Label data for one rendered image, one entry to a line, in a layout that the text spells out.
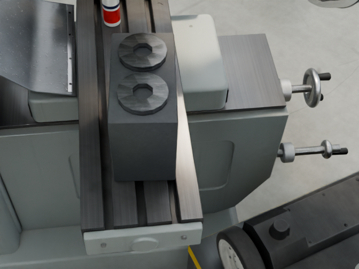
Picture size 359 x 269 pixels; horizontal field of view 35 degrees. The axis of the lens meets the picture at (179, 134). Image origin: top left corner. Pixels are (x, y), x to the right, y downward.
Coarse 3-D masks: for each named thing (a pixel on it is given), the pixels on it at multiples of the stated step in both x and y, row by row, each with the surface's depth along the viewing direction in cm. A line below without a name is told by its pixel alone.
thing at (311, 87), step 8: (312, 72) 163; (280, 80) 164; (288, 80) 164; (304, 80) 170; (312, 80) 163; (320, 80) 163; (328, 80) 163; (288, 88) 163; (296, 88) 165; (304, 88) 166; (312, 88) 165; (320, 88) 161; (288, 96) 163; (304, 96) 171; (312, 96) 166; (320, 96) 162; (312, 104) 165
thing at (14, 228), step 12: (0, 180) 158; (0, 192) 160; (0, 204) 162; (12, 204) 171; (0, 216) 165; (12, 216) 173; (0, 228) 169; (12, 228) 175; (0, 240) 174; (12, 240) 177; (0, 252) 178; (12, 252) 179
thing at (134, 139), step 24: (120, 48) 104; (144, 48) 106; (168, 48) 107; (120, 72) 103; (144, 72) 101; (168, 72) 103; (120, 96) 98; (144, 96) 99; (168, 96) 100; (120, 120) 96; (144, 120) 96; (168, 120) 96; (120, 144) 101; (144, 144) 101; (168, 144) 101; (120, 168) 107; (144, 168) 107; (168, 168) 108
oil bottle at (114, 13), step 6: (102, 0) 131; (108, 0) 130; (114, 0) 130; (108, 6) 131; (114, 6) 132; (108, 12) 133; (114, 12) 133; (108, 18) 134; (114, 18) 134; (108, 24) 136; (114, 24) 136
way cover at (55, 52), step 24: (0, 0) 138; (24, 0) 145; (0, 24) 133; (24, 24) 140; (48, 24) 145; (72, 24) 147; (0, 48) 129; (24, 48) 135; (48, 48) 140; (72, 48) 142; (0, 72) 125; (24, 72) 131; (48, 72) 135; (72, 72) 137
